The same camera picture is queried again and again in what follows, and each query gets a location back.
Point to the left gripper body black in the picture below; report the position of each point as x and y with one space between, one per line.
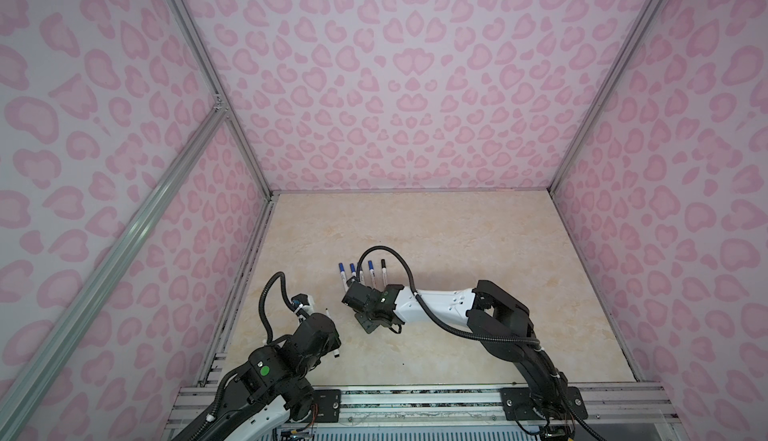
333 344

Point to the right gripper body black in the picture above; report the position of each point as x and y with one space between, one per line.
365 319

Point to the white marker pen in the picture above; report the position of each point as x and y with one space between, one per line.
343 275

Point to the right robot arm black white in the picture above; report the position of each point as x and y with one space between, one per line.
490 316

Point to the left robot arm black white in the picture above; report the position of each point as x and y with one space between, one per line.
270 388

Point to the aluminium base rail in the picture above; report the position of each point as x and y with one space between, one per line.
615 410

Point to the aluminium frame strut diagonal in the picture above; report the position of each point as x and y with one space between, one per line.
38 375

